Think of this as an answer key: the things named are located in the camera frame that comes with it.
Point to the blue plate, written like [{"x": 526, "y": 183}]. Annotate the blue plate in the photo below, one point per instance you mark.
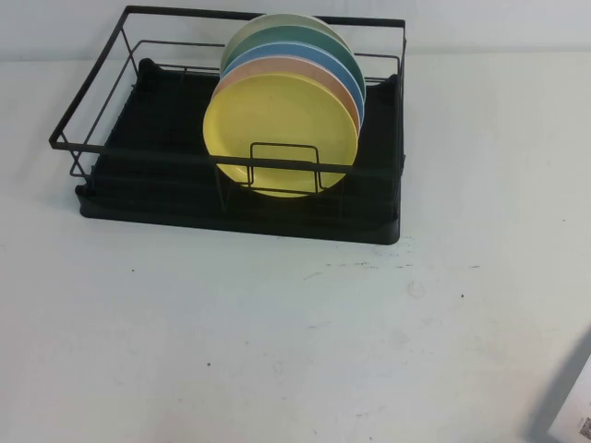
[{"x": 341, "y": 69}]

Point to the pale green plate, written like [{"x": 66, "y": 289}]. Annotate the pale green plate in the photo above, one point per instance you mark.
[{"x": 258, "y": 25}]

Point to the yellow plate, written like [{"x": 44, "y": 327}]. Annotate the yellow plate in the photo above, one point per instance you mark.
[{"x": 277, "y": 120}]

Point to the black plastic drain tray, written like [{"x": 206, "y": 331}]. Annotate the black plastic drain tray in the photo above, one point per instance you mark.
[{"x": 277, "y": 223}]

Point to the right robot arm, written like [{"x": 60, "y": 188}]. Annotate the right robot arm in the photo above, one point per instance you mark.
[{"x": 565, "y": 392}]

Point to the pink plate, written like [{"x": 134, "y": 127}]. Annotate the pink plate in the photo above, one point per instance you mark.
[{"x": 339, "y": 87}]

